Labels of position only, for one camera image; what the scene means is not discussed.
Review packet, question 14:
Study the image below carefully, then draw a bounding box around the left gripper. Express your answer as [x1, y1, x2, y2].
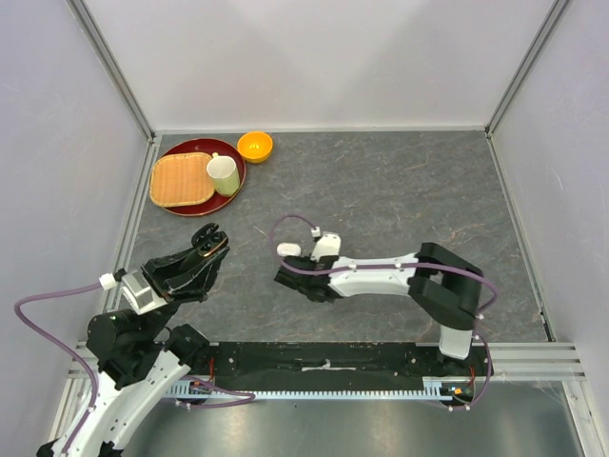
[141, 233, 231, 341]

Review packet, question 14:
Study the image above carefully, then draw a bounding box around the white earbud charging case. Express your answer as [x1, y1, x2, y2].
[276, 242, 303, 258]

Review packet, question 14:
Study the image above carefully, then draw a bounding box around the black earbud charging case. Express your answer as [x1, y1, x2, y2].
[191, 223, 228, 258]

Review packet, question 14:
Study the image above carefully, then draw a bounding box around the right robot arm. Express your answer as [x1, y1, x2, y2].
[275, 243, 483, 375]

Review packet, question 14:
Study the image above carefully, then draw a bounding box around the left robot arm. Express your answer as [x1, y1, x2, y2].
[37, 240, 229, 456]

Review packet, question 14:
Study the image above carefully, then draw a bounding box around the red round tray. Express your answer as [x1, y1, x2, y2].
[161, 138, 246, 217]

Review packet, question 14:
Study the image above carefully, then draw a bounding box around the woven bamboo mat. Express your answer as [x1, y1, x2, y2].
[149, 152, 215, 208]

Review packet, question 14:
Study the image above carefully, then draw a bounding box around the pale green cup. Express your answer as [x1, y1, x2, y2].
[206, 152, 240, 197]

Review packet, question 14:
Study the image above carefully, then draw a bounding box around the orange bowl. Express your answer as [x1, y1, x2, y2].
[237, 131, 274, 164]

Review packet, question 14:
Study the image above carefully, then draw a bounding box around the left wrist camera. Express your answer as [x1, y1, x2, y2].
[121, 271, 155, 315]

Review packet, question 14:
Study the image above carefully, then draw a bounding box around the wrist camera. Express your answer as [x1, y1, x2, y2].
[310, 231, 342, 261]
[121, 271, 155, 315]

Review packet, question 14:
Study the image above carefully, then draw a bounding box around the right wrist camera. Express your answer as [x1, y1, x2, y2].
[310, 231, 342, 261]

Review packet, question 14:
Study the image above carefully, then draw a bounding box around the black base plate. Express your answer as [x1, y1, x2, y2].
[191, 342, 488, 380]

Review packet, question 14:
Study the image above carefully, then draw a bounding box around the slotted cable duct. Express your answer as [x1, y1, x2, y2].
[164, 369, 475, 402]

